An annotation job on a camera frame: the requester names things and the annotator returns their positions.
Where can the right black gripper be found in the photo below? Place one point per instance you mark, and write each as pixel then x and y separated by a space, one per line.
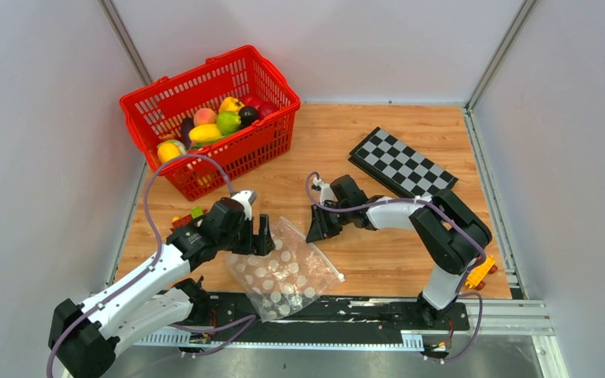
pixel 320 229

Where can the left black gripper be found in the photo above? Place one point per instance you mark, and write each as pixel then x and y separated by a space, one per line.
pixel 261 244

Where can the clear polka dot zip bag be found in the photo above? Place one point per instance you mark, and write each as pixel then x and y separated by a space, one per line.
pixel 289 278

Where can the black white chessboard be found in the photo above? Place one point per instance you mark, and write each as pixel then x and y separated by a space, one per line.
pixel 399 167

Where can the red plastic shopping basket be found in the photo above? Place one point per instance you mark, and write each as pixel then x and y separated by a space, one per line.
pixel 154 113

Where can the green pear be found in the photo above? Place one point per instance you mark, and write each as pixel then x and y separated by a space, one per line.
pixel 228 122

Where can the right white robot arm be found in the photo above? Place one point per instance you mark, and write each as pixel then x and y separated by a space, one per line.
pixel 454 236

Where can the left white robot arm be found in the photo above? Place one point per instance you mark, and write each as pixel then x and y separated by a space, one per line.
pixel 88 337

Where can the red green toy block car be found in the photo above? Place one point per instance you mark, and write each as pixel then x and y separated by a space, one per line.
pixel 195 214

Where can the yellow mango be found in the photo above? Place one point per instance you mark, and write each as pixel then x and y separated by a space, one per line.
pixel 205 133

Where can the yellow lemon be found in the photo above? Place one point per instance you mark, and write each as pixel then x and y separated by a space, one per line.
pixel 166 153

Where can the red apple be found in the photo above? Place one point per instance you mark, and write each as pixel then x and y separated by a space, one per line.
pixel 266 108

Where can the purple eggplant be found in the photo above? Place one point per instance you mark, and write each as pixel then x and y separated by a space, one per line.
pixel 186 126

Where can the peach fruit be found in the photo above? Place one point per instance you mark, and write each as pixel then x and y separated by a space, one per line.
pixel 204 116

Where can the yellow bell pepper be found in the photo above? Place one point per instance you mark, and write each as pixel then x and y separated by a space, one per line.
pixel 230 105

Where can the yellow red toy block car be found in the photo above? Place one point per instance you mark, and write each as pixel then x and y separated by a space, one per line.
pixel 475 280

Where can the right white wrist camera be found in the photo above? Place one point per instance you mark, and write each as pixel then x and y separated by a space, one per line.
pixel 323 190

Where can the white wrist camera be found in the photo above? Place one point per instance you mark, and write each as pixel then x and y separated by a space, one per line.
pixel 246 198
pixel 323 190

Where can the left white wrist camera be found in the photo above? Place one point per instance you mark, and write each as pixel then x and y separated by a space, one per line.
pixel 246 198

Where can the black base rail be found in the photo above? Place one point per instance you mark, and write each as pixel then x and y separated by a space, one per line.
pixel 392 324

